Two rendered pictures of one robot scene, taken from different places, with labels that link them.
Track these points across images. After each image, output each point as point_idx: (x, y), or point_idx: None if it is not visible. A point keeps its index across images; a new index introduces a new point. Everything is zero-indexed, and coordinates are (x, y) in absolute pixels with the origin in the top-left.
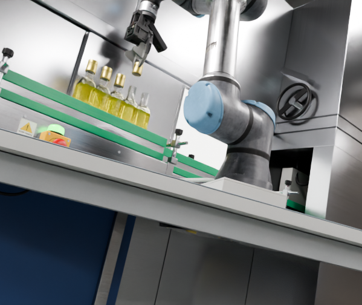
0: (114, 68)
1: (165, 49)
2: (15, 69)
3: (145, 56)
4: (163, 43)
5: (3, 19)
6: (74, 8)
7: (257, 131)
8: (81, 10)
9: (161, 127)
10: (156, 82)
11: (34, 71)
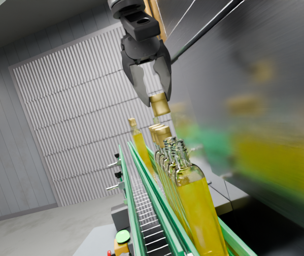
0: (203, 83)
1: (137, 36)
2: (192, 134)
3: (135, 91)
4: (131, 32)
5: (174, 96)
6: (168, 44)
7: None
8: (169, 39)
9: None
10: (243, 48)
11: (195, 128)
